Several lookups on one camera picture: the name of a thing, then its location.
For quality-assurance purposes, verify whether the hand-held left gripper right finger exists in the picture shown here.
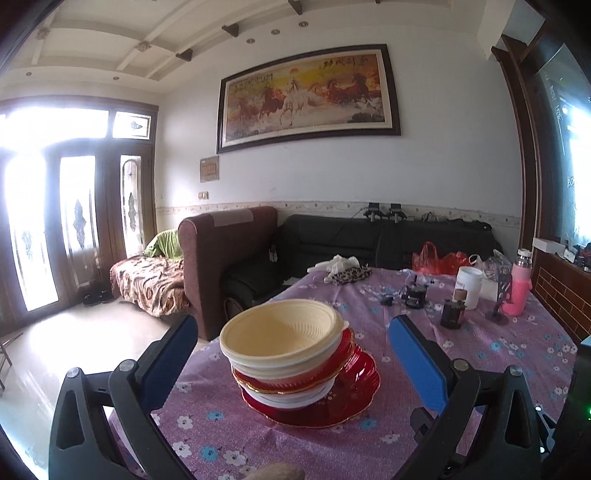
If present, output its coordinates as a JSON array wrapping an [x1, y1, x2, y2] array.
[[389, 315, 543, 480]]

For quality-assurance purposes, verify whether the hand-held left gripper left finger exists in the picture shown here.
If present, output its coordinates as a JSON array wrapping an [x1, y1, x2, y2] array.
[[48, 314, 199, 480]]

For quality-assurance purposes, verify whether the large white bowl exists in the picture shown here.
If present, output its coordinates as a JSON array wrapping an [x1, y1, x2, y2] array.
[[242, 387, 333, 402]]

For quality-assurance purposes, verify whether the dark bottle with cork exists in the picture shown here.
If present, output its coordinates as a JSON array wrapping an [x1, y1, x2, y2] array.
[[440, 298, 466, 330]]

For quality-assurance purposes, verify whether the patterned blanket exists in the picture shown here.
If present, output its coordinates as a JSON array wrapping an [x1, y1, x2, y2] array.
[[109, 255, 191, 318]]

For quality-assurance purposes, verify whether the white plastic jar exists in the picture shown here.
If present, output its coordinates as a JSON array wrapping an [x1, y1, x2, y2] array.
[[455, 266, 484, 310]]

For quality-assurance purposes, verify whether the black phone stand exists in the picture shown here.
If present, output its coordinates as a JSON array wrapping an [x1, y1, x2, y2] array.
[[486, 270, 514, 324]]

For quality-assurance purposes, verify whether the red plastic bag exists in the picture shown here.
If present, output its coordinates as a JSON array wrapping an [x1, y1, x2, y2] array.
[[411, 241, 471, 276]]

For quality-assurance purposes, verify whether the brown armchair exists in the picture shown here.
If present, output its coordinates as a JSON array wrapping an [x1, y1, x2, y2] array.
[[178, 206, 279, 341]]

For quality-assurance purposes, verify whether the green cloth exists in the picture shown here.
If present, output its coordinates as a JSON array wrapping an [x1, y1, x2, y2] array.
[[143, 229, 181, 260]]

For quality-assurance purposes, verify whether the pink thermos with knit sleeve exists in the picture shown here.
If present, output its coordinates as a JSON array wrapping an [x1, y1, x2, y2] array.
[[502, 248, 533, 317]]

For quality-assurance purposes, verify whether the purple floral tablecloth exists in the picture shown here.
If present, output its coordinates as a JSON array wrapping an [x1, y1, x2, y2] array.
[[108, 265, 591, 480]]

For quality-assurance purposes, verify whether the clear plastic bag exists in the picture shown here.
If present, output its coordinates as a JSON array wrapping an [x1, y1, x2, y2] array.
[[482, 249, 513, 280]]

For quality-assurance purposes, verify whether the white flat box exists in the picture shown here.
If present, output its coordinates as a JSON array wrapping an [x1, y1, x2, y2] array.
[[532, 236, 566, 254]]

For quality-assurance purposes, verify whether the black sofa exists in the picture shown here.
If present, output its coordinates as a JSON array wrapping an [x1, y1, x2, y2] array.
[[224, 213, 504, 319]]

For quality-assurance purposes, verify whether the wooden glass-panel door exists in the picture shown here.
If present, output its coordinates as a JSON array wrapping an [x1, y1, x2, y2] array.
[[0, 95, 160, 328]]

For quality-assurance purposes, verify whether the glass partition pane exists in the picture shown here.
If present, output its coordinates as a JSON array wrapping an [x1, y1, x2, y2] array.
[[536, 18, 591, 250]]

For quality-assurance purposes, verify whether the framed horse painting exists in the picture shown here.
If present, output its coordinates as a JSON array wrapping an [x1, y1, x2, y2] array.
[[216, 44, 402, 155]]

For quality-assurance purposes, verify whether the small wall plaque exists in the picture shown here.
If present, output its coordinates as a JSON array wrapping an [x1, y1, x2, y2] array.
[[199, 155, 221, 183]]

